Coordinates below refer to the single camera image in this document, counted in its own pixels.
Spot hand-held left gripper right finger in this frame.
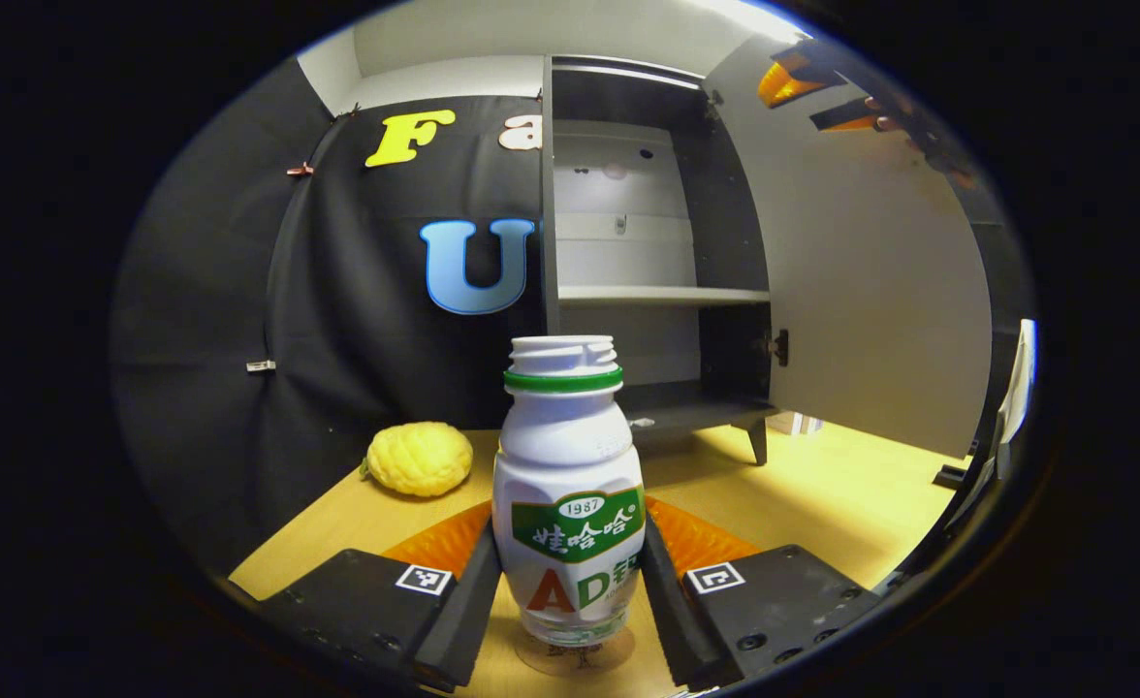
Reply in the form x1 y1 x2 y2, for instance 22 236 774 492
640 496 883 691

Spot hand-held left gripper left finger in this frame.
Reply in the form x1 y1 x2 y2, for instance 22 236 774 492
258 499 503 694

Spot beige cabinet door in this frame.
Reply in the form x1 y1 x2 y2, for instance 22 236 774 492
701 34 998 461

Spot white bottle with green label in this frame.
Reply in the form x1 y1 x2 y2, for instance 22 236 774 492
491 334 649 649

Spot grey cabinet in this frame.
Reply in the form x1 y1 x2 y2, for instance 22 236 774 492
539 53 794 466

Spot white cabinet shelf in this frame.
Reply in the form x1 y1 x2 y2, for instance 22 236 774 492
556 285 772 309

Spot yellow toy bread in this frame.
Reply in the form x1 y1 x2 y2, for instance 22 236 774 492
362 421 475 499

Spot white board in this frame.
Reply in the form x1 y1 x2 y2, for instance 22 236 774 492
987 318 1038 481

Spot black backdrop cloth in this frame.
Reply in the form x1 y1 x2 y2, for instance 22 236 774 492
260 95 547 544
110 58 338 573

